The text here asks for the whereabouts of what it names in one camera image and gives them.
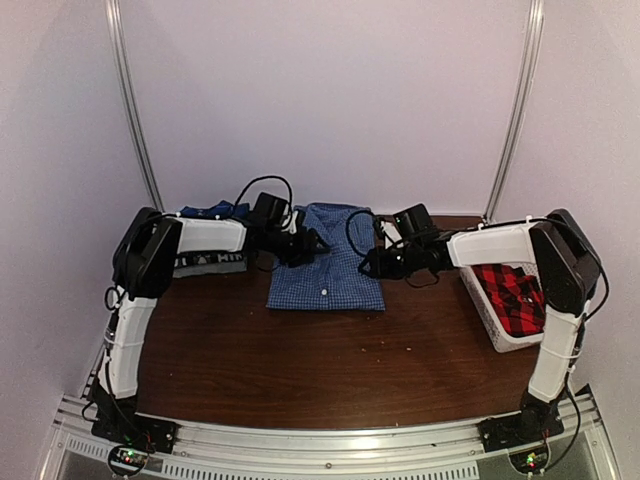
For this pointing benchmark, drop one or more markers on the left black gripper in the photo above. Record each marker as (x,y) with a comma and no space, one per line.
(305,246)

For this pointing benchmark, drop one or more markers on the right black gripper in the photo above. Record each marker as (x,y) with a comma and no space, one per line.
(379,266)

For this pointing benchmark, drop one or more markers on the blue small-check long sleeve shirt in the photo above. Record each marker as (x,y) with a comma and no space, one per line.
(332,282)

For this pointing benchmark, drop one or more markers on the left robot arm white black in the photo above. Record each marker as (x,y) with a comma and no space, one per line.
(143,270)

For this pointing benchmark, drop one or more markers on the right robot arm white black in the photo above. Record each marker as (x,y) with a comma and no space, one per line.
(568,268)

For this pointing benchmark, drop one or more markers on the white plastic basket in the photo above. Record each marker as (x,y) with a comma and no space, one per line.
(501,341)

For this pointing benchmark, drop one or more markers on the dark blue plaid folded shirt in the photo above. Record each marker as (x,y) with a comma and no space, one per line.
(220,211)

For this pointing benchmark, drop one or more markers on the red black plaid shirt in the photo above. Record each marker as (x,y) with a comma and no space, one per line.
(516,297)

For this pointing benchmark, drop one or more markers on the black grey printed folded shirt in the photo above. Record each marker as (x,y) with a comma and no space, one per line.
(209,263)

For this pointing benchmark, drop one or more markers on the right circuit board with leds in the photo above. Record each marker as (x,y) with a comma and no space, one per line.
(530,461)

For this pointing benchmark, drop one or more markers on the circuit board with leds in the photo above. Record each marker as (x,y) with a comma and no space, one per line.
(530,461)
(126,461)

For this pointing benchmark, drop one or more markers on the left circuit board with leds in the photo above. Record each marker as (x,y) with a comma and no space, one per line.
(126,461)

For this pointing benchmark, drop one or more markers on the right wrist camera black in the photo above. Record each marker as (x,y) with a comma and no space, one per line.
(414,221)

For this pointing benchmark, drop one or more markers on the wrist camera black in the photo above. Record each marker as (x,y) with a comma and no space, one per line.
(269,211)
(414,221)

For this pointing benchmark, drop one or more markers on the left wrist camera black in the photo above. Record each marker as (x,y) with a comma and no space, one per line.
(269,211)

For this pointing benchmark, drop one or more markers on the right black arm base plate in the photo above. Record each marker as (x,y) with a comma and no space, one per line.
(498,433)

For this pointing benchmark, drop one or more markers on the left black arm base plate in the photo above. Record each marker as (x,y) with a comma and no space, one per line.
(143,433)

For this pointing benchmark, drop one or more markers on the right aluminium frame post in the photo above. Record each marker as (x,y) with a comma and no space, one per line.
(534,28)

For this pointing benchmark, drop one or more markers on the aluminium frame post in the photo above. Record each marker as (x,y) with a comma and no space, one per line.
(132,115)
(534,28)

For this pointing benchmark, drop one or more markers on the front aluminium rail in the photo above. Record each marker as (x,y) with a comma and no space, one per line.
(450,450)

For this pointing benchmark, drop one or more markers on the left aluminium frame post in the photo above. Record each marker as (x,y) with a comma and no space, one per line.
(132,115)

